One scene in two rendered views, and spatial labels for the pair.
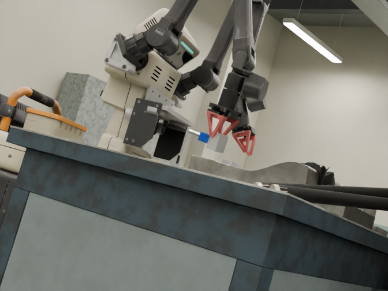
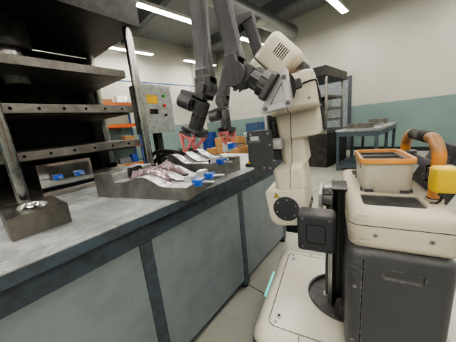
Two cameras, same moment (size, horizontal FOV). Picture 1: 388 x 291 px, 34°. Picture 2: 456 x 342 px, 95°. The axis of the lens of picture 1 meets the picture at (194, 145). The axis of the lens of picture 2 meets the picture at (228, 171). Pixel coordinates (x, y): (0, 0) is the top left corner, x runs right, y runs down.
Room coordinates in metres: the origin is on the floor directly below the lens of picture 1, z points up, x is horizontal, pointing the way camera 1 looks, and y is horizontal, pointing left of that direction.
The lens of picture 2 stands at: (3.20, 0.02, 1.08)
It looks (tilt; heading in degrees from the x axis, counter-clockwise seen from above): 12 degrees down; 185
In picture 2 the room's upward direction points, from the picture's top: 5 degrees counter-clockwise
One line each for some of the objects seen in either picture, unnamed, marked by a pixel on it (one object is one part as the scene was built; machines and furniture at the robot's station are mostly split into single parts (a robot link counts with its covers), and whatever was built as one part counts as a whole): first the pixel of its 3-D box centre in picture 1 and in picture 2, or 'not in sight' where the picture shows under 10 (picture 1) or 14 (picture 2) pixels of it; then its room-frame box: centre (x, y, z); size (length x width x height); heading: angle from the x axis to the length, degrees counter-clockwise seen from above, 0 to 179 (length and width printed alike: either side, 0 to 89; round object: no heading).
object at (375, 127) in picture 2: not in sight; (368, 142); (-1.50, 2.72, 0.46); 1.90 x 0.70 x 0.92; 138
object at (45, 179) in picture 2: not in sight; (56, 172); (1.88, -1.25, 0.87); 0.50 x 0.27 x 0.17; 56
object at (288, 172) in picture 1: (280, 187); (196, 161); (1.88, -0.28, 0.87); 0.50 x 0.26 x 0.14; 56
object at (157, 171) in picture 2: not in sight; (156, 169); (2.22, -0.41, 0.90); 0.26 x 0.18 x 0.08; 73
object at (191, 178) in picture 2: not in sight; (201, 182); (2.35, -0.17, 0.85); 0.13 x 0.05 x 0.05; 73
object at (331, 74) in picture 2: not in sight; (319, 119); (-2.21, 1.95, 1.03); 1.54 x 0.94 x 2.06; 138
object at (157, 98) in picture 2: not in sight; (163, 169); (1.31, -0.74, 0.73); 0.30 x 0.22 x 1.47; 146
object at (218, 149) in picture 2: not in sight; (229, 148); (-3.20, -0.38, 0.37); 1.20 x 0.82 x 0.74; 56
